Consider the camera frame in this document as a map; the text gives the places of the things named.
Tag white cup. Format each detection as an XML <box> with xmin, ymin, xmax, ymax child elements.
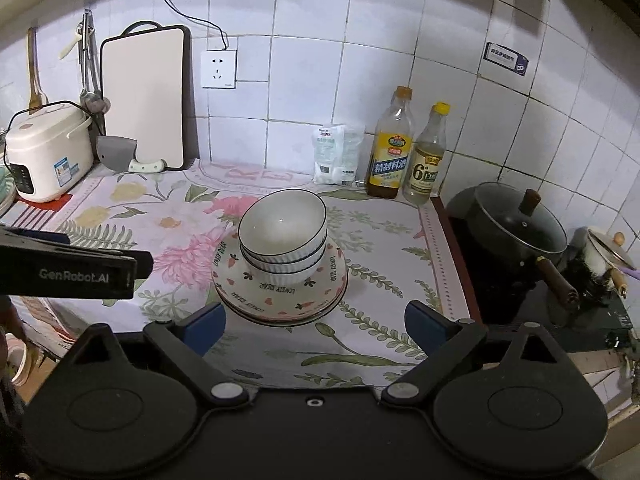
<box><xmin>6</xmin><ymin>334</ymin><xmax>32</xmax><ymax>387</ymax></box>

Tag black power cable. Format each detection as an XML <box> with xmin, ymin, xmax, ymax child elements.
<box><xmin>153</xmin><ymin>0</ymin><xmax>230</xmax><ymax>51</ymax></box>

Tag person's hand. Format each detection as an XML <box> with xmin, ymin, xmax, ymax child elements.
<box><xmin>0</xmin><ymin>296</ymin><xmax>38</xmax><ymax>374</ymax></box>

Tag grey cleaver white handle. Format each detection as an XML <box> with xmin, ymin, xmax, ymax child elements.
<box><xmin>96</xmin><ymin>136</ymin><xmax>166</xmax><ymax>174</ymax></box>

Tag white wall socket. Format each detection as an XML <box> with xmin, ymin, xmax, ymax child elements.
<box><xmin>200</xmin><ymin>50</ymin><xmax>238</xmax><ymax>89</ymax></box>

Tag pink lovely bear plate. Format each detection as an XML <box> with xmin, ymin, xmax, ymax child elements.
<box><xmin>212</xmin><ymin>235</ymin><xmax>348</xmax><ymax>326</ymax></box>

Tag floral tablecloth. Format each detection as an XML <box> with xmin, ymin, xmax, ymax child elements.
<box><xmin>1</xmin><ymin>164</ymin><xmax>470</xmax><ymax>388</ymax></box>

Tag white ribbed bowl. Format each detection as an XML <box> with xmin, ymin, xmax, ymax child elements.
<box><xmin>240</xmin><ymin>237</ymin><xmax>328</xmax><ymax>274</ymax></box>
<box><xmin>241</xmin><ymin>246</ymin><xmax>326</xmax><ymax>286</ymax></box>
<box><xmin>238</xmin><ymin>188</ymin><xmax>328</xmax><ymax>255</ymax></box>

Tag clear white vinegar bottle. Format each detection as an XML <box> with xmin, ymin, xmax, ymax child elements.
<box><xmin>402</xmin><ymin>102</ymin><xmax>450</xmax><ymax>206</ymax></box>

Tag white salt bag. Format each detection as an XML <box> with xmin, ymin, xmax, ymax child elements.
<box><xmin>311</xmin><ymin>124</ymin><xmax>364</xmax><ymax>186</ymax></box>

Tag wooden spatula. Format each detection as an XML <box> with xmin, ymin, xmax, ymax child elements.
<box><xmin>26</xmin><ymin>27</ymin><xmax>48</xmax><ymax>113</ymax></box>

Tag hanging metal utensils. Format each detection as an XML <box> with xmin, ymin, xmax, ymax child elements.
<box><xmin>58</xmin><ymin>9</ymin><xmax>110</xmax><ymax>115</ymax></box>

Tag blue white wall sticker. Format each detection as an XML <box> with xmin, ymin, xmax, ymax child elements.
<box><xmin>483</xmin><ymin>42</ymin><xmax>529</xmax><ymax>77</ymax></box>

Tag black wok with lid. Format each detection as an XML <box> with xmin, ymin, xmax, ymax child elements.
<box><xmin>446</xmin><ymin>181</ymin><xmax>579</xmax><ymax>311</ymax></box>

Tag small pot with lid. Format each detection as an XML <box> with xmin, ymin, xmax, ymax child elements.
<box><xmin>578</xmin><ymin>228</ymin><xmax>639</xmax><ymax>299</ymax></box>

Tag white cutting board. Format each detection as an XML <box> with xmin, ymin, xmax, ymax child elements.
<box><xmin>100</xmin><ymin>21</ymin><xmax>191</xmax><ymax>170</ymax></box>

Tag yellow label cooking wine bottle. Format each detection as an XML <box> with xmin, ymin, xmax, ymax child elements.
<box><xmin>366</xmin><ymin>86</ymin><xmax>414</xmax><ymax>198</ymax></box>

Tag white rice cooker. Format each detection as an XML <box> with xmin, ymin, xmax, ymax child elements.
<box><xmin>6</xmin><ymin>102</ymin><xmax>94</xmax><ymax>203</ymax></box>

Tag white Morning Honey plate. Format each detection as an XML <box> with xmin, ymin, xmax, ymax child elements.
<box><xmin>216</xmin><ymin>283</ymin><xmax>345</xmax><ymax>326</ymax></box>

